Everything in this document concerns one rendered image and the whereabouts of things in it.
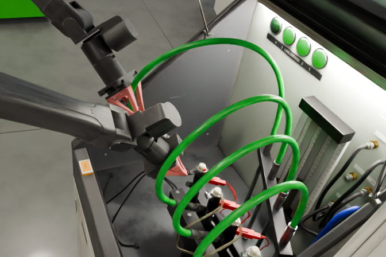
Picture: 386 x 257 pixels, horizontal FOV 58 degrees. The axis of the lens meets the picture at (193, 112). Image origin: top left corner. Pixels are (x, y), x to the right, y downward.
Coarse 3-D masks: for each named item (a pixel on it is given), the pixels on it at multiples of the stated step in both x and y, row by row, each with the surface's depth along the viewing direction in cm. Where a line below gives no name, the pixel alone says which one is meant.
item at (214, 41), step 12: (180, 48) 74; (192, 48) 74; (252, 48) 75; (156, 60) 76; (144, 72) 77; (276, 72) 79; (132, 84) 79; (132, 108) 83; (276, 120) 88; (276, 132) 90
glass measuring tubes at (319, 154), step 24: (312, 96) 87; (312, 120) 84; (336, 120) 80; (312, 144) 88; (336, 144) 80; (288, 168) 98; (312, 168) 90; (288, 192) 100; (312, 192) 91; (288, 216) 97
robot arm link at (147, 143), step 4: (144, 136) 72; (148, 136) 73; (140, 140) 72; (144, 140) 73; (148, 140) 73; (152, 140) 74; (140, 144) 73; (144, 144) 73; (148, 144) 73; (132, 148) 75; (136, 148) 73; (140, 148) 73; (144, 148) 73; (148, 148) 75
